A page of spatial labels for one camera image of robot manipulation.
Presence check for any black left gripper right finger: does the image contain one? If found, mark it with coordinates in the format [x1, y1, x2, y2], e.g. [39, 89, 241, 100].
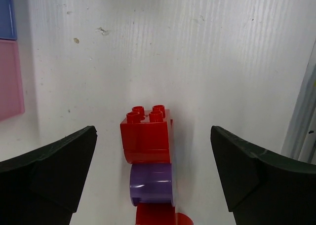
[210, 126, 316, 225]

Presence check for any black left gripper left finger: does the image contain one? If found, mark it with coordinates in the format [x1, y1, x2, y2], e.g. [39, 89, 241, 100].
[0, 126, 97, 225]

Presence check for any purple arch lego brick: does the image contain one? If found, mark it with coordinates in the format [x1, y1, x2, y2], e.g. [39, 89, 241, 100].
[129, 163, 176, 207]

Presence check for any red lego pile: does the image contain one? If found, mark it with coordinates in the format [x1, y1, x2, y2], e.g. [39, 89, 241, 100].
[120, 105, 194, 225]

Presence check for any pink container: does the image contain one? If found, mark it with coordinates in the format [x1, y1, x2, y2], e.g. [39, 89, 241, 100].
[0, 39, 25, 120]

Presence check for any purple-blue container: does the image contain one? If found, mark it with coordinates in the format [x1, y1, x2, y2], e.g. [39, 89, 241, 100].
[0, 0, 17, 40]

